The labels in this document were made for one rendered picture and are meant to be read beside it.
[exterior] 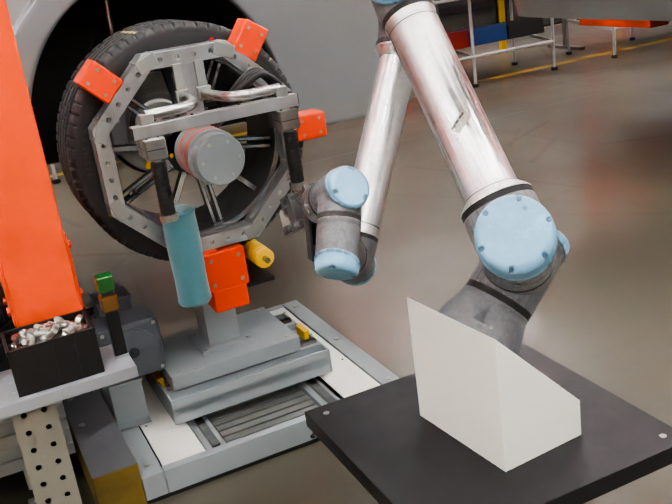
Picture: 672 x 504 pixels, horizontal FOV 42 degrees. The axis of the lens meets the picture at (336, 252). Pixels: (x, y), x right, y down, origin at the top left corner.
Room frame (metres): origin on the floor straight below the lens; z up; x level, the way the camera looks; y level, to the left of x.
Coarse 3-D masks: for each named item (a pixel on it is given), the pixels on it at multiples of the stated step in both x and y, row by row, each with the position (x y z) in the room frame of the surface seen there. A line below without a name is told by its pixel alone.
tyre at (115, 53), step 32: (128, 32) 2.43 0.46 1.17; (160, 32) 2.36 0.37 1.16; (192, 32) 2.39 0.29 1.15; (224, 32) 2.43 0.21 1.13; (128, 64) 2.32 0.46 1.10; (64, 96) 2.43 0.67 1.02; (64, 128) 2.34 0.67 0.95; (64, 160) 2.33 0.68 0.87; (96, 192) 2.26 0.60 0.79; (288, 192) 2.47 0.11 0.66; (160, 256) 2.31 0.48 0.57
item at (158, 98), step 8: (152, 72) 2.82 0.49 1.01; (160, 72) 2.83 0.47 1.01; (144, 80) 2.81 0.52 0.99; (152, 80) 2.82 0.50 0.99; (160, 80) 2.83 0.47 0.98; (144, 88) 2.80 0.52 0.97; (152, 88) 2.81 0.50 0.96; (160, 88) 2.82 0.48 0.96; (136, 96) 2.79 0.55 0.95; (144, 96) 2.80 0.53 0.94; (152, 96) 2.81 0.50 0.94; (160, 96) 2.82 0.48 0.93; (168, 96) 2.83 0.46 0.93; (144, 104) 2.80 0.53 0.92; (152, 104) 2.76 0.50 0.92; (160, 104) 2.77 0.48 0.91; (168, 104) 2.78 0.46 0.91; (128, 112) 2.78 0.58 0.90; (128, 120) 2.78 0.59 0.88; (136, 120) 2.78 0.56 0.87; (128, 128) 2.77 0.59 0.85; (136, 152) 2.78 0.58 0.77; (128, 160) 2.77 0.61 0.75; (136, 160) 2.78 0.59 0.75; (144, 160) 2.79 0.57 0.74; (144, 168) 2.78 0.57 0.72
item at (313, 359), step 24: (312, 336) 2.53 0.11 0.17; (288, 360) 2.42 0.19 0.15; (312, 360) 2.40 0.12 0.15; (168, 384) 2.31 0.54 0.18; (216, 384) 2.33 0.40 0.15; (240, 384) 2.31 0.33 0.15; (264, 384) 2.34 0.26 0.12; (288, 384) 2.36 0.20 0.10; (168, 408) 2.28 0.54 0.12; (192, 408) 2.25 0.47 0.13; (216, 408) 2.27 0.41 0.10
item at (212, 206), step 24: (168, 72) 2.38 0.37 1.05; (216, 72) 2.43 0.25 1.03; (264, 120) 2.52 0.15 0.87; (168, 144) 2.41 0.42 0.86; (264, 144) 2.47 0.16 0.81; (168, 168) 2.36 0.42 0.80; (264, 168) 2.49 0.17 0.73; (240, 192) 2.53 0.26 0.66; (216, 216) 2.41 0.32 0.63; (240, 216) 2.41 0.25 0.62
